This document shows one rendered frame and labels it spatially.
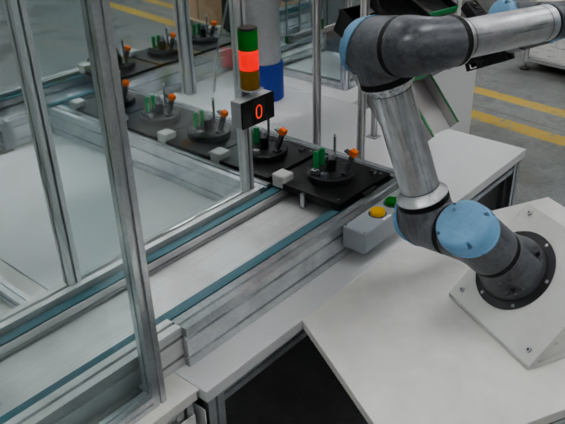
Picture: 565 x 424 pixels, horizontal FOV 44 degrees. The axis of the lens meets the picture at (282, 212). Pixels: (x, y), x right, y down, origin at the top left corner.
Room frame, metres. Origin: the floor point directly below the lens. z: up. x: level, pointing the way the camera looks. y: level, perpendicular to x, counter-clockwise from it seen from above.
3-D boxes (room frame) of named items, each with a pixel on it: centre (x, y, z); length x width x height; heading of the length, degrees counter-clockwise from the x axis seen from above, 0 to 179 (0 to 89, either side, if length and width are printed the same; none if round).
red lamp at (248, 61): (1.72, 0.07, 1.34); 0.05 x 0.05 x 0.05
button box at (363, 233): (1.58, -0.25, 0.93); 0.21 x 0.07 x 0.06; 138
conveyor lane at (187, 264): (1.57, 0.08, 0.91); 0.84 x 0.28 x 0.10; 138
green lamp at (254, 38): (1.72, 0.07, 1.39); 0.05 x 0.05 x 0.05
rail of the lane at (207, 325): (1.48, -0.07, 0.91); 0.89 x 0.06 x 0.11; 138
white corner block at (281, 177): (1.77, 0.00, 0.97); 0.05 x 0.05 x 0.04; 48
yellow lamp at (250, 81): (1.72, 0.07, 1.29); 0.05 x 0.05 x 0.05
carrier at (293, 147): (1.95, 0.05, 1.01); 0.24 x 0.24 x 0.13; 48
